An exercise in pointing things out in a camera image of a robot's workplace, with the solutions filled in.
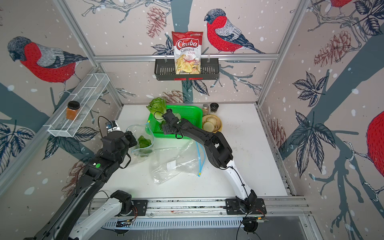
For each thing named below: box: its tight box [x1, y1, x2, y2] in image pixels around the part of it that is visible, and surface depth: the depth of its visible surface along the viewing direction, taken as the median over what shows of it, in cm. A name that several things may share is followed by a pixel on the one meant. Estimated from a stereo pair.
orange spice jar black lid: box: [66, 100, 81, 121], surface depth 68 cm
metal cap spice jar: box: [202, 103, 209, 117], surface depth 109 cm
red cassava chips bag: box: [171, 31, 204, 75], surface depth 87 cm
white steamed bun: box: [203, 121, 215, 133], surface depth 100 cm
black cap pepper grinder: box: [210, 102, 219, 113], surface depth 106 cm
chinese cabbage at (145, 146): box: [138, 135, 153, 158], surface depth 85 cm
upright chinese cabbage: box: [146, 97, 167, 120], surface depth 100 cm
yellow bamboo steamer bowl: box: [202, 114, 223, 133], surface depth 106 cm
